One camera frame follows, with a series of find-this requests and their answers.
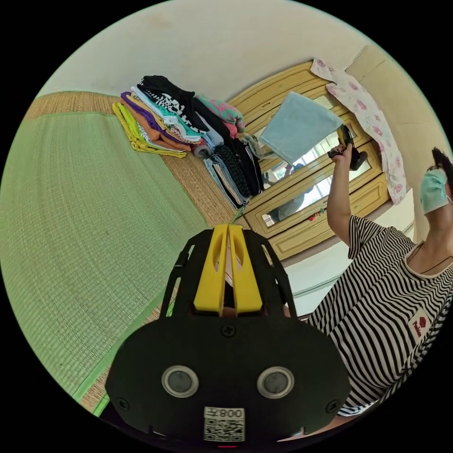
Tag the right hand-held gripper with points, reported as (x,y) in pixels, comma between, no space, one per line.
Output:
(357,155)

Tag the person's left hand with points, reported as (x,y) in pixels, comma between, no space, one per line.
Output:
(290,312)

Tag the pile of clothes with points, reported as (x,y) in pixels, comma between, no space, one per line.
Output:
(184,134)

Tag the person's right hand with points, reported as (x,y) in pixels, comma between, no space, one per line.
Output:
(342,155)

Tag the pink floral cloth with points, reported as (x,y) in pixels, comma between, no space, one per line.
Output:
(375,124)

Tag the light blue jeans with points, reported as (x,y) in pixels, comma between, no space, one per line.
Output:
(301,127)

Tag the person's right forearm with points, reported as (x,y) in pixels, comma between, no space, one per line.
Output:
(338,198)

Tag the person's body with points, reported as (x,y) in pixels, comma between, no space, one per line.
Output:
(382,304)

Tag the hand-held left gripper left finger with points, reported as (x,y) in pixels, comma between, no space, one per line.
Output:
(208,279)

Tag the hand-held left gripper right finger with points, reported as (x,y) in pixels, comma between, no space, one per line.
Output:
(247,283)

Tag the yellow wooden cupboard with mirrors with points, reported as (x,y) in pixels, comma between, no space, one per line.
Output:
(311,219)

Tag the bed with green woven mat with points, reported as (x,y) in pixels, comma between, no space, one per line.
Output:
(88,212)

